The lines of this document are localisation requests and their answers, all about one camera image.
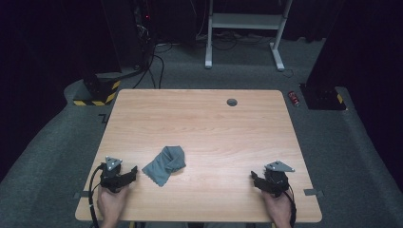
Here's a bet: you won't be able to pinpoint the dark equipment rack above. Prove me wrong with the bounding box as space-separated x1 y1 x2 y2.
131 0 157 69

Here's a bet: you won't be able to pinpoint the grey textured cloth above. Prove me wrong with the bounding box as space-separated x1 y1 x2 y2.
141 145 187 188

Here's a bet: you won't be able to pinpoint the grey tape strip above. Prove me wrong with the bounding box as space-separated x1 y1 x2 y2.
73 190 95 200
303 188 324 198

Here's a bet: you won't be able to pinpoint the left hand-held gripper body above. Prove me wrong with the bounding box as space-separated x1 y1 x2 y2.
100 156 127 194

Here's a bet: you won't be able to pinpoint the white metal desk frame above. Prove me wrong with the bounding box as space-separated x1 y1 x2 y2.
204 0 294 72

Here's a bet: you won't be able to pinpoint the person's left hand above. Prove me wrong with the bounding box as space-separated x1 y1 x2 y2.
96 184 131 224

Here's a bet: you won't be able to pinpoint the red can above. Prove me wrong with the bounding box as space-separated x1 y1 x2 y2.
287 90 300 107

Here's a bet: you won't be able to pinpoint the black yellow striped stand base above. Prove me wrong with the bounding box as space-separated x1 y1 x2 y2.
72 78 123 107

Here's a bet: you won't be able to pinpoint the black floor cables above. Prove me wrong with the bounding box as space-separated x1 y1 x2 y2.
132 42 174 90

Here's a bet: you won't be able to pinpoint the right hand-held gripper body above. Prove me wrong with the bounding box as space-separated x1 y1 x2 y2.
264 160 296 198

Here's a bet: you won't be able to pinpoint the black square stand base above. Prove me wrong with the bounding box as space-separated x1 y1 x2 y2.
298 83 347 111

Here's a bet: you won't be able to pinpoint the person's right hand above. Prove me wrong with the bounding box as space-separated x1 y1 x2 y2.
260 189 293 224

